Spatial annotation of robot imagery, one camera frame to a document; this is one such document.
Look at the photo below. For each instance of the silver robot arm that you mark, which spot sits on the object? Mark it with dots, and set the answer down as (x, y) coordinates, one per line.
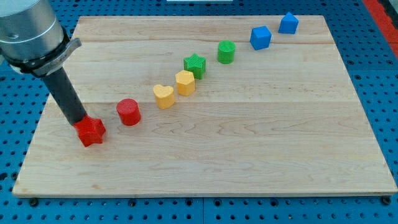
(32, 39)

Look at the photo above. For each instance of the green star block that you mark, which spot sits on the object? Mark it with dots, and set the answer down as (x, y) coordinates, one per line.
(195, 64)

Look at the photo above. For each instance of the red star block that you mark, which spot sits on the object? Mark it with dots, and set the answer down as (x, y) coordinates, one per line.
(90, 130)

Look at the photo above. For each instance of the light wooden board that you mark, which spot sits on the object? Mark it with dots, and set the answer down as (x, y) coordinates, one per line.
(284, 121)

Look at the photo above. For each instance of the yellow hexagon block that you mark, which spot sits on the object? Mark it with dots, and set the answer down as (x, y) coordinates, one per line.
(185, 82)

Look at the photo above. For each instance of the yellow heart block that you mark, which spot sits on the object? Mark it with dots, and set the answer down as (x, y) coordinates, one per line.
(164, 96)

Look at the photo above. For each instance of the green cylinder block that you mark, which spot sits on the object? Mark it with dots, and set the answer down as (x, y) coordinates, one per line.
(226, 51)

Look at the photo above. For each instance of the red cylinder block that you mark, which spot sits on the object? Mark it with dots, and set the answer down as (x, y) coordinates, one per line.
(128, 111)

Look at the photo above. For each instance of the blue cube block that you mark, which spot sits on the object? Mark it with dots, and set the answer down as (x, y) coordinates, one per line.
(260, 37)

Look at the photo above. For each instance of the blue pentagon block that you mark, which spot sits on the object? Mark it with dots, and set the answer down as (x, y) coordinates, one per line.
(288, 24)

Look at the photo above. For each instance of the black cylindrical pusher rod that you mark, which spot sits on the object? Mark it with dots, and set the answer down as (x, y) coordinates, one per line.
(64, 94)

